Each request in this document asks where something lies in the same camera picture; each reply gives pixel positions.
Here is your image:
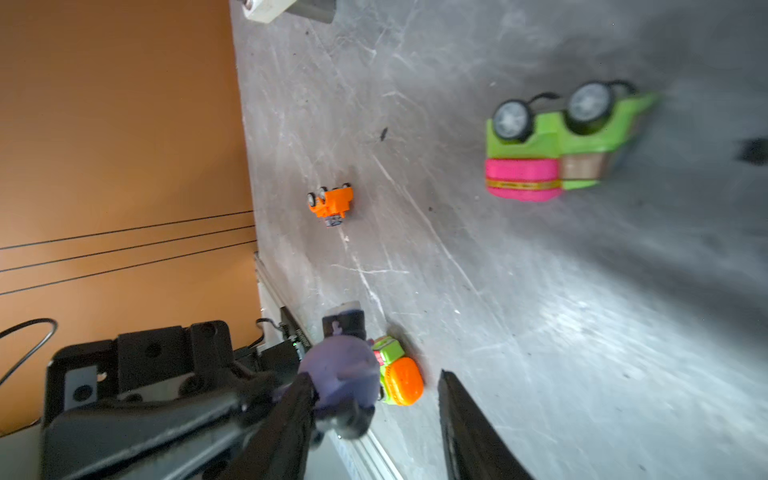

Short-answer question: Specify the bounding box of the green pink toy car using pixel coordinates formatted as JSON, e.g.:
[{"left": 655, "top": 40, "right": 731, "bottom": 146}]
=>
[{"left": 485, "top": 79, "right": 659, "bottom": 202}]

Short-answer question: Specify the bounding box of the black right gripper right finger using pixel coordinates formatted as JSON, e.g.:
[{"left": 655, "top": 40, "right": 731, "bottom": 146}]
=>
[{"left": 438, "top": 370, "right": 533, "bottom": 480}]

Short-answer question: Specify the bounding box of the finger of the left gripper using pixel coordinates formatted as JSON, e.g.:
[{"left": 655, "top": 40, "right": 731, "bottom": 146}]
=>
[{"left": 40, "top": 373, "right": 279, "bottom": 479}]

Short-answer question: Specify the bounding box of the orange green toy car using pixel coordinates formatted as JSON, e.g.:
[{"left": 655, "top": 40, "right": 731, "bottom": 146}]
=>
[{"left": 371, "top": 336, "right": 424, "bottom": 406}]

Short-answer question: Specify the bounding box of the small purple figure toy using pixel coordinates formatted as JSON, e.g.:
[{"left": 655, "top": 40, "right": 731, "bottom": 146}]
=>
[{"left": 298, "top": 310, "right": 380, "bottom": 440}]

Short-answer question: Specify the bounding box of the white two-tier shelf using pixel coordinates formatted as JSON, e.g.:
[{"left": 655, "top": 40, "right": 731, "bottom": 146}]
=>
[{"left": 239, "top": 0, "right": 338, "bottom": 25}]

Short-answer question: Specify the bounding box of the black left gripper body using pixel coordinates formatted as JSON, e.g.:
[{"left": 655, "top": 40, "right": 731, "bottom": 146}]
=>
[{"left": 41, "top": 321, "right": 296, "bottom": 479}]

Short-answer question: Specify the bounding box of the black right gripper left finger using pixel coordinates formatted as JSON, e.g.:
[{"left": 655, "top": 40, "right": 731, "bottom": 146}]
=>
[{"left": 219, "top": 373, "right": 316, "bottom": 480}]

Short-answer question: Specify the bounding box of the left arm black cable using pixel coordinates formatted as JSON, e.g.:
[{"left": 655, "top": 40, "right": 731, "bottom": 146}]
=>
[{"left": 0, "top": 317, "right": 59, "bottom": 388}]

